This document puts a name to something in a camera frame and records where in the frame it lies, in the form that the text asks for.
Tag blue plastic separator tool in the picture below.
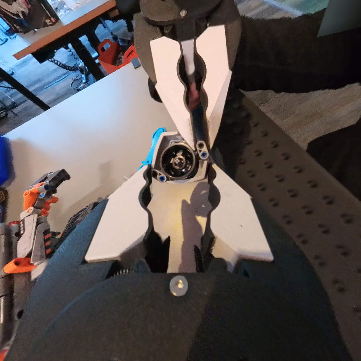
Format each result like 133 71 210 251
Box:
137 127 165 172

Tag blue storage bin with bags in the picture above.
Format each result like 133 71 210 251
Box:
0 136 16 187

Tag tall black stand pole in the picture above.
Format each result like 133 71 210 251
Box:
0 67 51 111

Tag person's right forearm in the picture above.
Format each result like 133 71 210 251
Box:
233 11 361 94

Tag red plastic container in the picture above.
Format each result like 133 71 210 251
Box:
97 39 139 74

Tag grey orange tracked toy robot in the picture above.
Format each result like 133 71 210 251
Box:
0 169 98 344

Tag dark product box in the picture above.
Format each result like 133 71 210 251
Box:
0 0 60 33

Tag long grey panel blue pins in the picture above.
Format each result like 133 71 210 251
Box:
151 131 211 184

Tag dark dimpled mat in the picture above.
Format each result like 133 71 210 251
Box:
209 87 361 356

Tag person's torso in black jacket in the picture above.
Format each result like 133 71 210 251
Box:
306 118 361 201

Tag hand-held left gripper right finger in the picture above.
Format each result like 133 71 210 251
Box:
202 164 274 271

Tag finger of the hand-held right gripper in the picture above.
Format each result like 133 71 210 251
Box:
149 36 196 146
195 24 233 149

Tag black toy wheel hub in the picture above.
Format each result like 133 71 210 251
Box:
160 142 197 181

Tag person's right hand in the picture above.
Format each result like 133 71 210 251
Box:
187 81 202 111

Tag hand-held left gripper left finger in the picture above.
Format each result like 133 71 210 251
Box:
85 166 155 264

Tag wood-edged table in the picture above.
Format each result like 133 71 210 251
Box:
13 0 118 60

